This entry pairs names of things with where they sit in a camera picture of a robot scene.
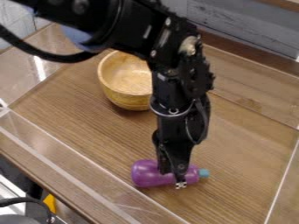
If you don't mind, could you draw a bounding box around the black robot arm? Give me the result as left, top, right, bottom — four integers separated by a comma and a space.
1, 0, 215, 188

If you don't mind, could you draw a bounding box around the yellow black device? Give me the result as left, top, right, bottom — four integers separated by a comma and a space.
22, 193, 68, 224

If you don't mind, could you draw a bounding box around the black cable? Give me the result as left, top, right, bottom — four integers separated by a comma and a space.
0, 23, 103, 64

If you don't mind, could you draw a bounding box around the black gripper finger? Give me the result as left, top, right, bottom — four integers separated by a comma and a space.
172, 143, 193, 189
156, 143, 172, 175

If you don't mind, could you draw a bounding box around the brown wooden bowl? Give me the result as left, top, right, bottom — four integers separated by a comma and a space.
97, 51, 152, 111

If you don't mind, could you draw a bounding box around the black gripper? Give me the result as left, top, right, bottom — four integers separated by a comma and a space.
147, 16, 215, 152

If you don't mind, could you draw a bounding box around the purple toy eggplant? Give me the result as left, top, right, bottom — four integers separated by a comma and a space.
131, 159, 211, 189

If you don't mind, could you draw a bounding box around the clear acrylic front wall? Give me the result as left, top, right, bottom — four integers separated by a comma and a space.
0, 108, 189, 224

